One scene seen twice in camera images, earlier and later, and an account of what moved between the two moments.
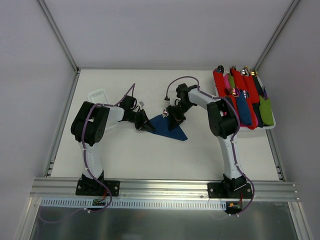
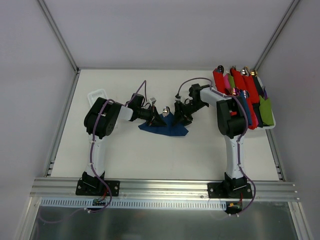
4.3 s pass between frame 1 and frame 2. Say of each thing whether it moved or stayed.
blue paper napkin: moved
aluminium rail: stayed
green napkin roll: stayed
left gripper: moved
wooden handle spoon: stayed
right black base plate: stayed
